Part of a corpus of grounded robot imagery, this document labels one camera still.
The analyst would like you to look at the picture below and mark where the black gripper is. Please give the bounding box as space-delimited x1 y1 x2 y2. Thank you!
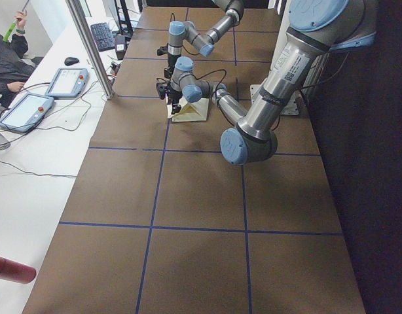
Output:
168 90 181 114
164 54 177 80

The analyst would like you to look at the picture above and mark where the cream long-sleeve cat shirt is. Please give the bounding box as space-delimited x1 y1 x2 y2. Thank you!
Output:
167 97 210 122

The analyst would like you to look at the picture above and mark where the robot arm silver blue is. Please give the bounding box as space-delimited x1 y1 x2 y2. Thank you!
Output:
163 0 245 79
157 0 378 165

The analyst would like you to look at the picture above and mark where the black power adapter box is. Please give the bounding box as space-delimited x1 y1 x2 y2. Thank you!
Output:
115 34 127 60

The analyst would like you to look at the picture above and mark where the black keyboard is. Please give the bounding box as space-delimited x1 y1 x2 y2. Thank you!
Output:
90 22 115 52

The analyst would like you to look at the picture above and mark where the black computer mouse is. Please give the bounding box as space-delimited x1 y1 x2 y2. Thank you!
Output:
64 57 79 66

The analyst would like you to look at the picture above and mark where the far teach pendant tablet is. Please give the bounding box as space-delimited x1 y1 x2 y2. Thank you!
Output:
45 67 89 99

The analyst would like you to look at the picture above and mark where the teach pendant tablet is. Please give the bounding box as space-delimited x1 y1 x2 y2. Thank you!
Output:
0 93 54 133
45 67 89 99

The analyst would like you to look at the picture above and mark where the near teach pendant tablet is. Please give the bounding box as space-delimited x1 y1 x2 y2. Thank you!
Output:
0 93 54 133

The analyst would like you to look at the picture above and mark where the seated person dark jacket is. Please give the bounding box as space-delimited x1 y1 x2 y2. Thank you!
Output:
0 10 35 107

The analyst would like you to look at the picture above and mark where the red cylinder bottle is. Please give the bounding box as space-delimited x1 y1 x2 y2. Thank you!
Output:
0 256 37 284

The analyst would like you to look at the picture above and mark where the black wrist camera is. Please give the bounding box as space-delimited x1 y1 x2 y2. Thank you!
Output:
156 77 170 100
156 46 168 56

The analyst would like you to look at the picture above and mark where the aluminium frame post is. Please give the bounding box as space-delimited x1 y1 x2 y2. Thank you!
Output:
65 0 114 99

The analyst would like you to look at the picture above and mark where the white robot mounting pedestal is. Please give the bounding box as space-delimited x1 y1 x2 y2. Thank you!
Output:
249 16 299 116

